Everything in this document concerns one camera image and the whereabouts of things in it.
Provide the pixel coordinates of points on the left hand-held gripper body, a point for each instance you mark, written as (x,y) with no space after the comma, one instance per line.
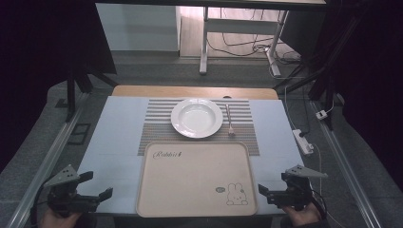
(65,199)

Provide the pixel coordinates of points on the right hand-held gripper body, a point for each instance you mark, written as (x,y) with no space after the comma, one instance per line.
(296,191)

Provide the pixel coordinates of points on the person's left hand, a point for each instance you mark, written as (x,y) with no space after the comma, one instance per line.
(58,221)

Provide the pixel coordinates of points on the person's right hand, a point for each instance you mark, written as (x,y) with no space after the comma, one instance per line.
(302,217)

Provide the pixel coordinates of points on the white power strip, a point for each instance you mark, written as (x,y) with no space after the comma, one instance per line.
(302,141)

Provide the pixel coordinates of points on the small white adapter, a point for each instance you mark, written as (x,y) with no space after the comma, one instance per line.
(321,114)

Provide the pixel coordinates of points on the beige tray with rabbit print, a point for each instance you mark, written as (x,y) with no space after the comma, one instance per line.
(190,183)

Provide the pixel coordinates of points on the striped woven placemat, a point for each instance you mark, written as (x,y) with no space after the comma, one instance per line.
(158,133)

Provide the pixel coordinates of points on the black metal stand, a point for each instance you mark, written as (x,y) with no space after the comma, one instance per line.
(320,82)
(71,95)

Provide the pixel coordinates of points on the metal fork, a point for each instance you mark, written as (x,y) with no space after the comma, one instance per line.
(228,117)

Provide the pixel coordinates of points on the white deep plate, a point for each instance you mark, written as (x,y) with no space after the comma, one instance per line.
(197,117)

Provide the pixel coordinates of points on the wooden table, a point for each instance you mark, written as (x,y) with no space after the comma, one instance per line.
(158,91)

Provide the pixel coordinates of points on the dark curtain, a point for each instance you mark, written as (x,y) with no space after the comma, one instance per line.
(38,63)
(374,79)

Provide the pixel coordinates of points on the aluminium rail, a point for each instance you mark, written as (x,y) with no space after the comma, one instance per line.
(47,164)
(345,164)

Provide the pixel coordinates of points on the white desk frame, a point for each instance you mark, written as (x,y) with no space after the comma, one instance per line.
(204,47)

